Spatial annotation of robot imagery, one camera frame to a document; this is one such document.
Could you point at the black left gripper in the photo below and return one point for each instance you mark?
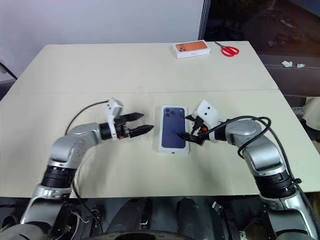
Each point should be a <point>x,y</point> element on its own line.
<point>123,127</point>

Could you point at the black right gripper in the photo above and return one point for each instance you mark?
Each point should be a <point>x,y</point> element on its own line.
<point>199,133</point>

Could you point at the blue phone box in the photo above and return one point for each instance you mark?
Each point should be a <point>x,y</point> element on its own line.
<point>172,130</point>

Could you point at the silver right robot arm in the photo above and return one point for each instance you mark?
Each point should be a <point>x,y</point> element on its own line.
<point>262,150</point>

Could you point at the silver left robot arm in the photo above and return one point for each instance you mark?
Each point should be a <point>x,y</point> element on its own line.
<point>72,145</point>

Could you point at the white box with orange phone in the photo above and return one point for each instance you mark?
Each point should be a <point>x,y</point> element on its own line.
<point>191,48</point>

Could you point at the dark rounded shape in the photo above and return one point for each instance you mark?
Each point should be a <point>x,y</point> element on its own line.
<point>191,217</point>
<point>136,215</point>

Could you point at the white partition screen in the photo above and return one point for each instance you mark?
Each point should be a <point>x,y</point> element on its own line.
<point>100,22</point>

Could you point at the grey side table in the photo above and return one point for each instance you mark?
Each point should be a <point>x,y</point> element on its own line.
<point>290,77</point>

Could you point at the crumpled white paper scrap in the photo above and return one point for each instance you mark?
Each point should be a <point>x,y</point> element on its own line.
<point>287,63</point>
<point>300,65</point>

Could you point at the white rounded shell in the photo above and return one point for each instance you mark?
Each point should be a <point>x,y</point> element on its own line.
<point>312,107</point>

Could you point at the black stand leg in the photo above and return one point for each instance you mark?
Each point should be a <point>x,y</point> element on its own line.
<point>8,71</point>

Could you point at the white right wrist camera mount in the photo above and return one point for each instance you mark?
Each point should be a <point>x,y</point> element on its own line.
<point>207,112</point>

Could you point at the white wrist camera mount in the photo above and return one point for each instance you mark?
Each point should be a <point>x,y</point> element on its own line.
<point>113,107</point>
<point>207,112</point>

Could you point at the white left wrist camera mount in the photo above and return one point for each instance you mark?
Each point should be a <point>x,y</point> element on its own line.
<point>113,107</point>

